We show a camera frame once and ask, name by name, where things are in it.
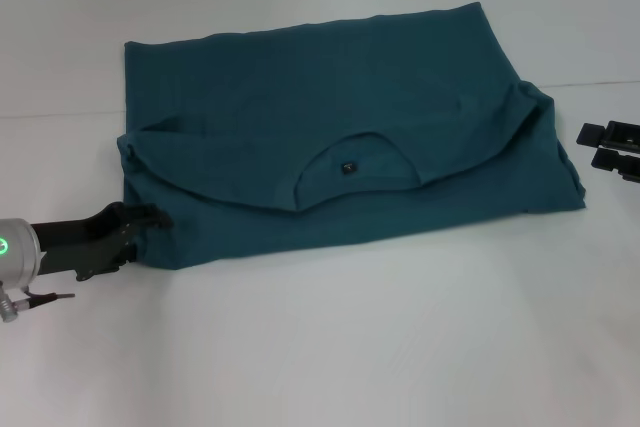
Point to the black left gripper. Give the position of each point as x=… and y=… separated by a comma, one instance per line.
x=82, y=242

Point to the teal shirt with FREE print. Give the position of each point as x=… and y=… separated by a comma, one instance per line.
x=350, y=122

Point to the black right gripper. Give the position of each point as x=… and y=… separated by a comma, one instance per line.
x=625, y=139

